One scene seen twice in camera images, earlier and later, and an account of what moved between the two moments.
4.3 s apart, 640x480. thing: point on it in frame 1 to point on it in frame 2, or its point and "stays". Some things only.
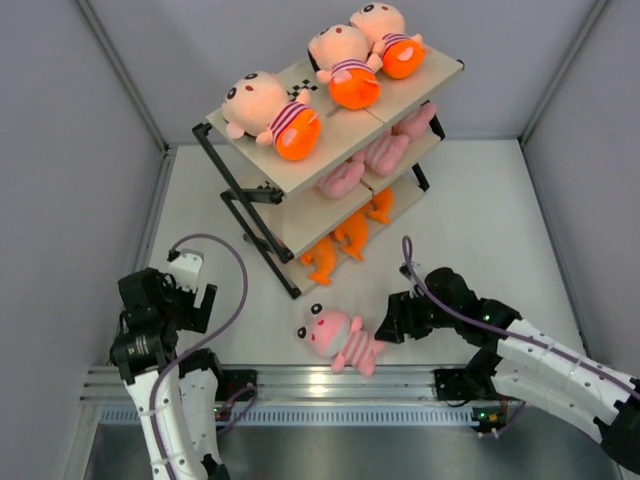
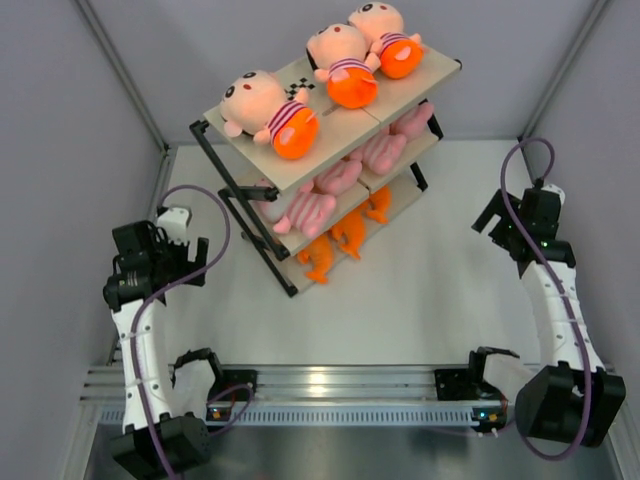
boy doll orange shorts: [340, 55] stays
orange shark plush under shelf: [322, 255] stays
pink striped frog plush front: [335, 335] to [305, 211]
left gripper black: [193, 318] to [186, 266]
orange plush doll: [256, 104] stays
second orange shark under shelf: [355, 228] stays
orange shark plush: [383, 202] stays
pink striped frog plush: [417, 124] stays
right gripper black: [401, 320] to [496, 206]
